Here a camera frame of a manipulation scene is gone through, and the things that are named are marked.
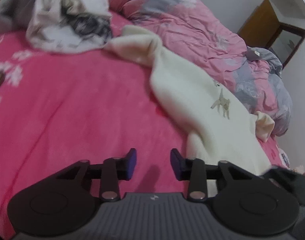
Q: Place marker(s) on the pink floral bed blanket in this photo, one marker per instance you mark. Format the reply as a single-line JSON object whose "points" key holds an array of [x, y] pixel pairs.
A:
{"points": [[57, 109]]}

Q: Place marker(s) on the cream fleece sweater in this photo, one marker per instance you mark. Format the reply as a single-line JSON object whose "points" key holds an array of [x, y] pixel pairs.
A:
{"points": [[218, 125]]}

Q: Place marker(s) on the pile of white clothes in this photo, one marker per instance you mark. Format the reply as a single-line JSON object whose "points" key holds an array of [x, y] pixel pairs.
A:
{"points": [[59, 26]]}

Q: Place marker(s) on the brown wooden door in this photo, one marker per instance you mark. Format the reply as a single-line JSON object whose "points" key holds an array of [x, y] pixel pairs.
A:
{"points": [[263, 29]]}

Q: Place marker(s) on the pink grey floral duvet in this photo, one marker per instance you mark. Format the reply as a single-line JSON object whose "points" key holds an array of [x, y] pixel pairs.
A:
{"points": [[189, 29]]}

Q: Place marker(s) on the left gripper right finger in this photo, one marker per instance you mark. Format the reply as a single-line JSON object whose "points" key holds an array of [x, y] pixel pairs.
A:
{"points": [[192, 170]]}

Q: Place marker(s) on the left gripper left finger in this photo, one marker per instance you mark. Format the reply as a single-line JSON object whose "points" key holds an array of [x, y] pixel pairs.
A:
{"points": [[112, 171]]}

